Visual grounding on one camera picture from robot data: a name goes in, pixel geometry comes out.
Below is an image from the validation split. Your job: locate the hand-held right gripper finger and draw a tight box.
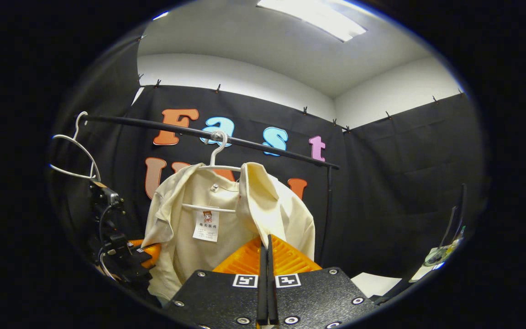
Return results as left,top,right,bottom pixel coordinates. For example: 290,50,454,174
268,234,378,329
163,235,268,329

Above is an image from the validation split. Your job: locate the cream button shirt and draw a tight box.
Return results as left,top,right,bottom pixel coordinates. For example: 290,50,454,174
141,162,316,302

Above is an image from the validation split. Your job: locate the white plastic hanger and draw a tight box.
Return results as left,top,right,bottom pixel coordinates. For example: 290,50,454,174
49,111,102,182
181,130,242,214

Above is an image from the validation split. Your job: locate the black backdrop cloth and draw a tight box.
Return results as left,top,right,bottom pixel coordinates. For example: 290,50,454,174
48,27,487,293

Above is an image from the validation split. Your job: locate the white desk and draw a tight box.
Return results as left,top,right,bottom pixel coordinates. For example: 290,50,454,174
409,238,467,283

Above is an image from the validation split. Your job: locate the small round clear object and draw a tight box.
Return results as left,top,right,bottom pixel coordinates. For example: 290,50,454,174
424,248,447,267

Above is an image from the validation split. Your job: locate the row of black clips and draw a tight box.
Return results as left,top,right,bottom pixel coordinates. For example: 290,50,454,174
137,73,465,133

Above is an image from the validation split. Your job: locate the ceiling light panel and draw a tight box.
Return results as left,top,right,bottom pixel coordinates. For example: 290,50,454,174
256,0,368,42

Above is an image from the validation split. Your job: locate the black clothes rail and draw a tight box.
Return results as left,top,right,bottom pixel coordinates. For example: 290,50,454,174
82,114,340,268

